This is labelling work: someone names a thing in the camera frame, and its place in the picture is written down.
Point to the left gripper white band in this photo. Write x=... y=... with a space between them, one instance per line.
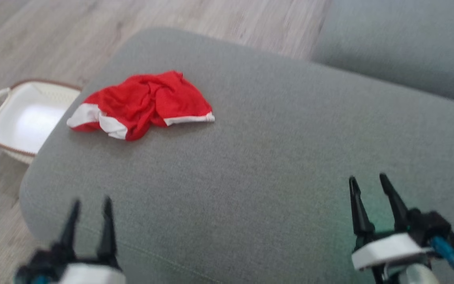
x=93 y=274

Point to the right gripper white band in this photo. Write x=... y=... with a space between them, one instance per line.
x=392 y=248

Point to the red shorts white side stripe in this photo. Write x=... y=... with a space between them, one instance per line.
x=144 y=102

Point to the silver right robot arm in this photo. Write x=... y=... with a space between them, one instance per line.
x=416 y=276

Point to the grey fabric sofa seat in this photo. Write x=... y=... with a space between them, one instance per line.
x=270 y=177

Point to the white laundry basket brown rim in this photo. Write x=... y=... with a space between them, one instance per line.
x=26 y=118

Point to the grey sofa cushion with seam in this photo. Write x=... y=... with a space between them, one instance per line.
x=408 y=43

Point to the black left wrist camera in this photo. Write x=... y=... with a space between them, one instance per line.
x=41 y=262

